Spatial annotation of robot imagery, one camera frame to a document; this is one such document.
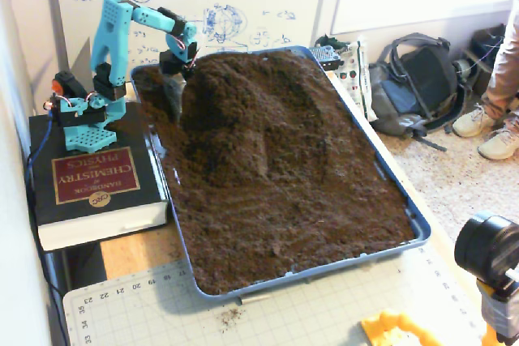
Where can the white cylindrical object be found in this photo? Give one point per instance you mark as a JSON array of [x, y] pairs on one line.
[[462, 68]]

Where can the yellow camera stand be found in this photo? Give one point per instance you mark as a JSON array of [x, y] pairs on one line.
[[498, 309]]

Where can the grey backpack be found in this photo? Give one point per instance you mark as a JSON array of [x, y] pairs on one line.
[[417, 78]]

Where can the blue plastic tray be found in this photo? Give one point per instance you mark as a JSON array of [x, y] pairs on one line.
[[423, 234]]

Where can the black vented device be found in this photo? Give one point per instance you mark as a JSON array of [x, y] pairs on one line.
[[324, 56]]

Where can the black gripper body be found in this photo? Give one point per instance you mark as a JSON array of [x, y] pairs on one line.
[[169, 67]]

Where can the black camera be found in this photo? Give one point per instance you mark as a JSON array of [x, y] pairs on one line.
[[482, 244]]

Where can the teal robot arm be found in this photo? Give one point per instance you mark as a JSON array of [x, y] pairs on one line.
[[109, 38]]

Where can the silver taped gripper finger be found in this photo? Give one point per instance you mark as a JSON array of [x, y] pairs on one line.
[[174, 96]]

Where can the person leg beige trousers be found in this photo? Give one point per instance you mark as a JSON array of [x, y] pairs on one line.
[[504, 70]]

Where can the grey cutting mat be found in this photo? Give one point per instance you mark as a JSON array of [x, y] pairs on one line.
[[162, 313]]

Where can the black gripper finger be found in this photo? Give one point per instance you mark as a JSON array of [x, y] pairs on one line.
[[190, 76]]

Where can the white shoe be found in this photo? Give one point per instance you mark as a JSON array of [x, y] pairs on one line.
[[472, 123], [500, 143]]

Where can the cardboard box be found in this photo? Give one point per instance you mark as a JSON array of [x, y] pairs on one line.
[[480, 78]]

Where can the yellow plastic part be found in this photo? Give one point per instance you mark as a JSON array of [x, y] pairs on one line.
[[377, 327]]

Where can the black chemistry handbook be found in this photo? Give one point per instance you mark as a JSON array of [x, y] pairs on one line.
[[97, 176]]

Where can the brown soil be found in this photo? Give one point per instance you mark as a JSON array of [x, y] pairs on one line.
[[284, 200]]

